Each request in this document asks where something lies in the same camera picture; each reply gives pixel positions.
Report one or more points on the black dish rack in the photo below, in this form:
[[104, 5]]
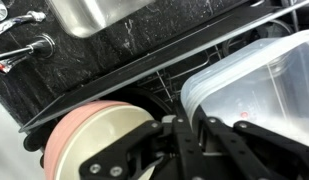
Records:
[[160, 63]]

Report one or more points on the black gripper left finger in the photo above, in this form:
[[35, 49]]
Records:
[[180, 146]]

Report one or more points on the small chrome side faucet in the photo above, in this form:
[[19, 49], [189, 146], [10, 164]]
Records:
[[42, 46]]

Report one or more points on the clear rectangular plastic container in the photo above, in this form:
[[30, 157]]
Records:
[[260, 83]]

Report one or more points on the pink bowl with cream inside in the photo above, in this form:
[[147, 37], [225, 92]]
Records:
[[100, 130]]

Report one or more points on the stainless steel sink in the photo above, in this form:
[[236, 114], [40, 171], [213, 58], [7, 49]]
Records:
[[94, 15]]

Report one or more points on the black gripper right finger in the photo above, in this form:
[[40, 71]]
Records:
[[254, 150]]

